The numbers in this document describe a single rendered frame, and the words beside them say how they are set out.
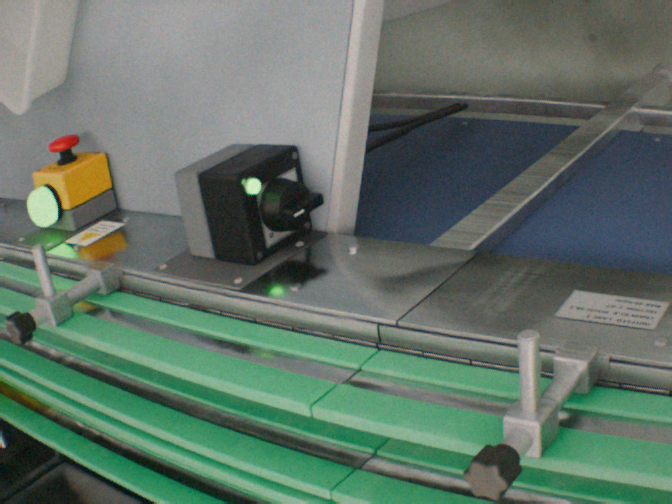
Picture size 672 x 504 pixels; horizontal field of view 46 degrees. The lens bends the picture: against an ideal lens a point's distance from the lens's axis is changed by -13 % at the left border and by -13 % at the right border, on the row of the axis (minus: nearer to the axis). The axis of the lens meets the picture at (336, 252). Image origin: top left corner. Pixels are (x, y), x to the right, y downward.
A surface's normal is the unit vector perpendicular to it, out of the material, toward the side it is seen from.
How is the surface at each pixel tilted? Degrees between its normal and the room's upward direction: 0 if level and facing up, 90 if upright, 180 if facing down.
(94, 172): 90
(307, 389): 90
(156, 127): 0
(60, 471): 90
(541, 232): 90
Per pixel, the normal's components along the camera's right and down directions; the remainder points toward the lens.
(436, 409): -0.17, -0.91
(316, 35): -0.59, 0.40
